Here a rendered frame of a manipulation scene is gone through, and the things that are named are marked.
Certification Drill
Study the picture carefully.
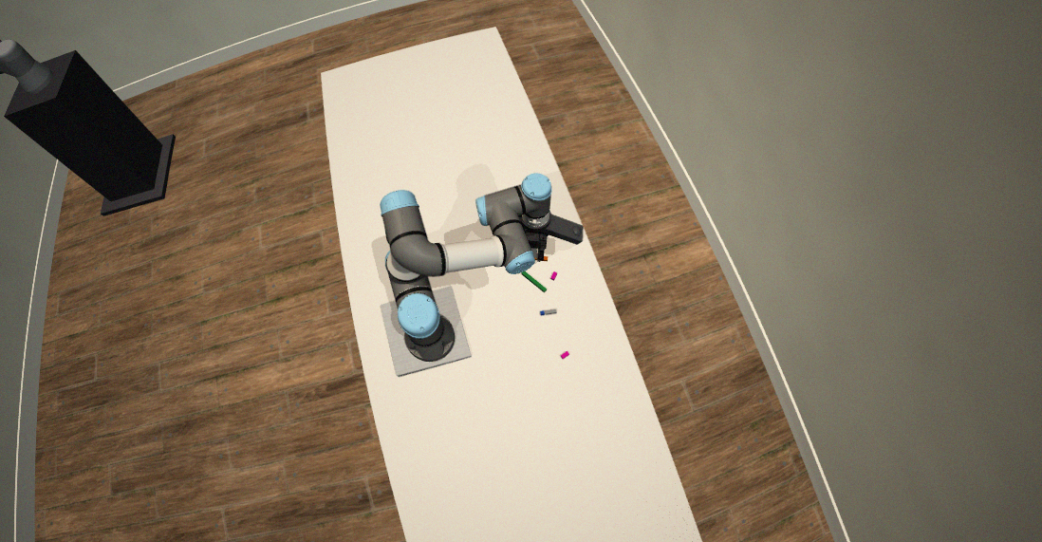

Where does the green rod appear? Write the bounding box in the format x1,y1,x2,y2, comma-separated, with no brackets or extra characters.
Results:
522,271,547,293

